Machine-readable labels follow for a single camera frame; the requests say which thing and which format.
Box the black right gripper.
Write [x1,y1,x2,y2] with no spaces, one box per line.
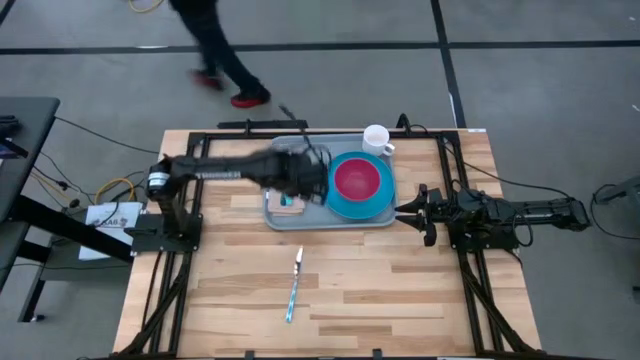
[395,183,466,247]

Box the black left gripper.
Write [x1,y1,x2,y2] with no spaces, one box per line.
[264,144,332,205]

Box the beige cloth napkin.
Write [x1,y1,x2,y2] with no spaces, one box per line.
[267,192,307,218]

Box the blue plate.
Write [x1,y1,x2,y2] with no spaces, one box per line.
[325,150,397,222]

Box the pink bowl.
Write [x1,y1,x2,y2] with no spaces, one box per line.
[333,157,383,204]

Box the grey plastic tray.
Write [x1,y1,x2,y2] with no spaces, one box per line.
[263,133,400,232]

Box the white mug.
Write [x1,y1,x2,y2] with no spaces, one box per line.
[361,124,397,158]

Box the person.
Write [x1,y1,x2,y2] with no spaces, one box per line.
[167,0,273,110]

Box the white paper sheet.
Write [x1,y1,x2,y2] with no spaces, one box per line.
[78,200,144,263]

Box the grey floor stand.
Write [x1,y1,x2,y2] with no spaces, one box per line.
[590,173,640,242]

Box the dark grey desk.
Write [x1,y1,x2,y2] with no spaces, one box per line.
[0,95,137,324]

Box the black left wrist camera cable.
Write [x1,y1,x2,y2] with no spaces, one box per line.
[278,103,332,164]

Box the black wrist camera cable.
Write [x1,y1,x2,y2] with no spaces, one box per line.
[278,103,332,164]
[499,209,535,250]

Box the black aluminium table frame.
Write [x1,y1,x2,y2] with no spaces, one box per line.
[115,118,549,360]

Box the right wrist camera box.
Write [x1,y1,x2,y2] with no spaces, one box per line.
[457,187,502,222]

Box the black floor cable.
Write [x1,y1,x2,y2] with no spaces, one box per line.
[443,143,572,200]
[53,115,162,156]

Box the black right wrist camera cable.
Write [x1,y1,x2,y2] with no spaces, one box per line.
[499,209,535,250]

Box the teal handled knife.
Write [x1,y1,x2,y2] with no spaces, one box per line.
[284,245,305,325]

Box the yellow coiled cable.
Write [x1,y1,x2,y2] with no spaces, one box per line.
[93,176,138,205]

